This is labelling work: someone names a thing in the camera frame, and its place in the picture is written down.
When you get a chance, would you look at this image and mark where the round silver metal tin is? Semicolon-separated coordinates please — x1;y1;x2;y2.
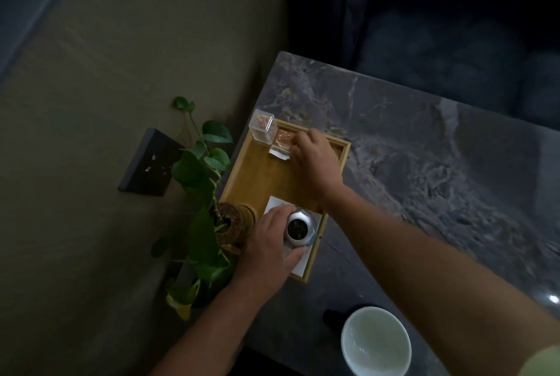
282;209;316;258

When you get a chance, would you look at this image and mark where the black wall socket plate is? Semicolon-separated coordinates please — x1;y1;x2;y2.
117;127;187;197

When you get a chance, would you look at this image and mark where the white ceramic bowl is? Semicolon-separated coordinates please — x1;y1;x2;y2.
340;306;413;376

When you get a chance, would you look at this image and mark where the green leafy potted plant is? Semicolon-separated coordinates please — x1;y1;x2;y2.
151;96;235;322

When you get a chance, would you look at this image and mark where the white paper sheet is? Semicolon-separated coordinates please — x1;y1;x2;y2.
262;195;324;278

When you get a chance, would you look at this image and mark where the person's right forearm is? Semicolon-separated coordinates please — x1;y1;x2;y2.
321;185;560;376

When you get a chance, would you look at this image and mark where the light green shirt sleeve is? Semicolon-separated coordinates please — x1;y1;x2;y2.
520;344;560;376

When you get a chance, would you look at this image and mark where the clear plastic box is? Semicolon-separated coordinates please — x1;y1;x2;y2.
269;127;303;162

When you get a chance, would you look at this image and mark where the wooden tray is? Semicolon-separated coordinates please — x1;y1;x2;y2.
217;125;352;284

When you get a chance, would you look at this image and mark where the person's right hand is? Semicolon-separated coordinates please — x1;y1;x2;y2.
288;128;351;211

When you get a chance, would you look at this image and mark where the person's left forearm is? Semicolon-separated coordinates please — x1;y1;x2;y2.
150;274;290;376

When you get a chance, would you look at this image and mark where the dark blue sofa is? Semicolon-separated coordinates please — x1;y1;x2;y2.
286;0;560;131

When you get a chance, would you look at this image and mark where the brown cork plant pot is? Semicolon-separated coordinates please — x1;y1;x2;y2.
213;202;260;256

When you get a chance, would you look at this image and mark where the clear plastic toothpick container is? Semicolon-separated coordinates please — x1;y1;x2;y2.
248;110;278;149

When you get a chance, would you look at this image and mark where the person's left hand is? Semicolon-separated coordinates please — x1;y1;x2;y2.
232;204;308;298

